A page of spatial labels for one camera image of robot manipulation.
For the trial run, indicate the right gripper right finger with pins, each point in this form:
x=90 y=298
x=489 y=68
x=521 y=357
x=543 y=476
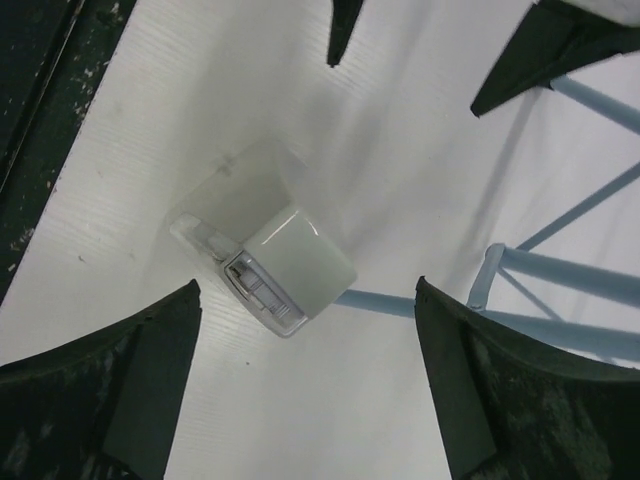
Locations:
x=511 y=407

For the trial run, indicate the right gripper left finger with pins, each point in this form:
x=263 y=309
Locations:
x=106 y=405

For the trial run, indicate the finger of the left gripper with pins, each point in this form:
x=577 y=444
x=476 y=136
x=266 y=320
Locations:
x=345 y=14
x=553 y=38

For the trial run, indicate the grey metronome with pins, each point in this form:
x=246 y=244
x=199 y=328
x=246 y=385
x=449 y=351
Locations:
x=266 y=232

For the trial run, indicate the light blue music stand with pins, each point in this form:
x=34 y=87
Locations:
x=608 y=344

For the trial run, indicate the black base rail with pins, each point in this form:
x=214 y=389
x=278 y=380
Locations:
x=53 y=57

